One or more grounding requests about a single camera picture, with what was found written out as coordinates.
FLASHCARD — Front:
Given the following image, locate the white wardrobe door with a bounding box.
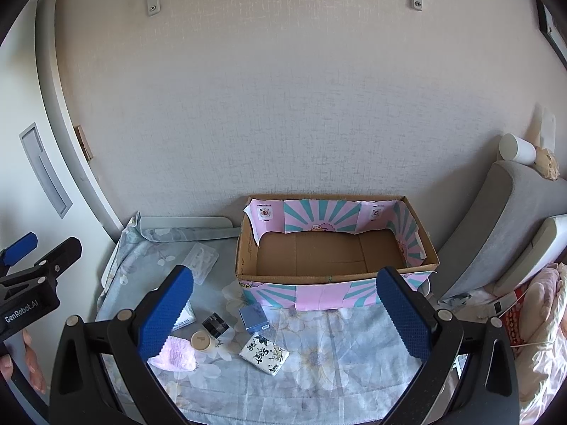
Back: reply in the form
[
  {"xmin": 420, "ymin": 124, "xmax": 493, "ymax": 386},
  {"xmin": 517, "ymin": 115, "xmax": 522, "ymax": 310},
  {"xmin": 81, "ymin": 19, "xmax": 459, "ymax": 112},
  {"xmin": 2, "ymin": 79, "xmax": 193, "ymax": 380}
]
[{"xmin": 0, "ymin": 0, "xmax": 123, "ymax": 249}]

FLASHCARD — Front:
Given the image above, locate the floral tissue pack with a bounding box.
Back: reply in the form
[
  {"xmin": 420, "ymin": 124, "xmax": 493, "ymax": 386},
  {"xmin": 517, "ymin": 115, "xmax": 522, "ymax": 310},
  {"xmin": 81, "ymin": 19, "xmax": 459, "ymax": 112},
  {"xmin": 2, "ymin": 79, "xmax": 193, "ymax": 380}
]
[{"xmin": 239, "ymin": 334, "xmax": 289, "ymax": 376}]

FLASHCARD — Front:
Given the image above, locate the beige round jar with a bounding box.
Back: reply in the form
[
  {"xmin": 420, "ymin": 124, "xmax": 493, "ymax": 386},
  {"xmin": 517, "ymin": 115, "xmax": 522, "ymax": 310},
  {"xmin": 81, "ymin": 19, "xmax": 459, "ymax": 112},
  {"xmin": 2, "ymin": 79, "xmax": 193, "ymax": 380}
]
[{"xmin": 190, "ymin": 330, "xmax": 217, "ymax": 353}]

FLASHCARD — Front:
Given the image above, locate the pink fluffy cloth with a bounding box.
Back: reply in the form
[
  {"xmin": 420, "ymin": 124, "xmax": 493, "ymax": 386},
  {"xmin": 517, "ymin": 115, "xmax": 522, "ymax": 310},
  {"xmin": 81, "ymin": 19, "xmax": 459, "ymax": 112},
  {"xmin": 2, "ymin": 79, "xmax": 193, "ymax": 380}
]
[{"xmin": 148, "ymin": 336, "xmax": 196, "ymax": 372}]

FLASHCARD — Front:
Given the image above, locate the black cosmetic jar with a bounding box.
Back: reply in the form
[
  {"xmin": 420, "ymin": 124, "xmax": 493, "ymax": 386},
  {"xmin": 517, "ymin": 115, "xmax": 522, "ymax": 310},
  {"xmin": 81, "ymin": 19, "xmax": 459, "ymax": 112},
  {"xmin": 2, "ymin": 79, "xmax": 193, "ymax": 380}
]
[{"xmin": 202, "ymin": 313, "xmax": 231, "ymax": 339}]

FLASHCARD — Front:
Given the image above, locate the pink teal cardboard box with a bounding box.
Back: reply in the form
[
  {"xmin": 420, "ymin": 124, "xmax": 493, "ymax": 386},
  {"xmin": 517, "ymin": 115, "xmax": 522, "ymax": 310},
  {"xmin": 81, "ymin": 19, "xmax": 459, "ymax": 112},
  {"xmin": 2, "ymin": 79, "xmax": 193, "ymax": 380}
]
[{"xmin": 235, "ymin": 195, "xmax": 439, "ymax": 311}]

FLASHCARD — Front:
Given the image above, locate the small blue box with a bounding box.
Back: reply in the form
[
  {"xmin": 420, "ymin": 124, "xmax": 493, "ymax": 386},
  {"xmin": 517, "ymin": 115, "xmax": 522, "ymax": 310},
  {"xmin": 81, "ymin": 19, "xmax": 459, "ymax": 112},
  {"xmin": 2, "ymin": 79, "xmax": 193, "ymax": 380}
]
[{"xmin": 238, "ymin": 303, "xmax": 270, "ymax": 334}]

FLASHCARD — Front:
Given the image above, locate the white pillow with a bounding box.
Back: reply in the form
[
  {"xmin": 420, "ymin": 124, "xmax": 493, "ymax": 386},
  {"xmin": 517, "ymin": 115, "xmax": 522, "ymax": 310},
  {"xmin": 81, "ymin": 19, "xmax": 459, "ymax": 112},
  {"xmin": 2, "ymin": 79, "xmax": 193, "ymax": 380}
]
[{"xmin": 493, "ymin": 214, "xmax": 567, "ymax": 296}]

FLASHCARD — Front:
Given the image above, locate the floral grey bed sheet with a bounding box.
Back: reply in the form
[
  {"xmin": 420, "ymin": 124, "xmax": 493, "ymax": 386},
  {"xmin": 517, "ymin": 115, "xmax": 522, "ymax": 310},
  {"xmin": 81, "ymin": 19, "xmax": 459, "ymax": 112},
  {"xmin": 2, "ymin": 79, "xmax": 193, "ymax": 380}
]
[{"xmin": 97, "ymin": 216, "xmax": 421, "ymax": 424}]

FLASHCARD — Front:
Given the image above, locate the seashell ornament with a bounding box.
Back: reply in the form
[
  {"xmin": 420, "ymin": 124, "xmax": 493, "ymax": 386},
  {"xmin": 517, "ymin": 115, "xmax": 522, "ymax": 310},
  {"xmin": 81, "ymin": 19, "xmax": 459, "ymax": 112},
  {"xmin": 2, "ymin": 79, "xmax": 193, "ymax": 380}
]
[{"xmin": 533, "ymin": 147, "xmax": 559, "ymax": 180}]

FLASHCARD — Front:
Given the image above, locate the clear plastic blister pack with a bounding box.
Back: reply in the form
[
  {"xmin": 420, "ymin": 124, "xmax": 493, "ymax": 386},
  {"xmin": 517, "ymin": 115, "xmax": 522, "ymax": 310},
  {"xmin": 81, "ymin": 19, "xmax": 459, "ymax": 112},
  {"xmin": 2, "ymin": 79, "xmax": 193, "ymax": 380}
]
[{"xmin": 182, "ymin": 243, "xmax": 219, "ymax": 285}]

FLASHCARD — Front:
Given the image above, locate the red white box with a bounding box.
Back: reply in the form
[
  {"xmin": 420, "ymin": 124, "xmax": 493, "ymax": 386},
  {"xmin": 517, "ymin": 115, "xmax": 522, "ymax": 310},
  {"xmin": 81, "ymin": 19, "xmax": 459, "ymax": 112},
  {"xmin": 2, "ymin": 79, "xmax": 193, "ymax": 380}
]
[{"xmin": 489, "ymin": 286, "xmax": 527, "ymax": 346}]

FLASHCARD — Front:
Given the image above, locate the white blue medicine box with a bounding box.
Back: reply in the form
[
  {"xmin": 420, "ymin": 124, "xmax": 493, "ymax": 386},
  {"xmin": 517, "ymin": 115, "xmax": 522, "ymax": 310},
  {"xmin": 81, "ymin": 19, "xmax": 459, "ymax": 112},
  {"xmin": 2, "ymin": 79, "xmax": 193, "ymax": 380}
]
[{"xmin": 171, "ymin": 301, "xmax": 196, "ymax": 332}]

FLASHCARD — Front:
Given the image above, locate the person's left hand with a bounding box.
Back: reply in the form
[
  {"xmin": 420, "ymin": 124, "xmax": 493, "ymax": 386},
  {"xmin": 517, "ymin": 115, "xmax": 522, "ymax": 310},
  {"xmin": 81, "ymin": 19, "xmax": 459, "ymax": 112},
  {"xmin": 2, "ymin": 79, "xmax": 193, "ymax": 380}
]
[{"xmin": 0, "ymin": 329, "xmax": 47, "ymax": 394}]

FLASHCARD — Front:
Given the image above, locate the pink blanket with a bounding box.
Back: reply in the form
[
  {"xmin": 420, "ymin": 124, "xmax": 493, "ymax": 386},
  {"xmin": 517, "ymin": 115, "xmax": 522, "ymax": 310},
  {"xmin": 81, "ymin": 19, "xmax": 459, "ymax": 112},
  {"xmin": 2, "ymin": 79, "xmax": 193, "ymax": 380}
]
[{"xmin": 482, "ymin": 262, "xmax": 567, "ymax": 425}]

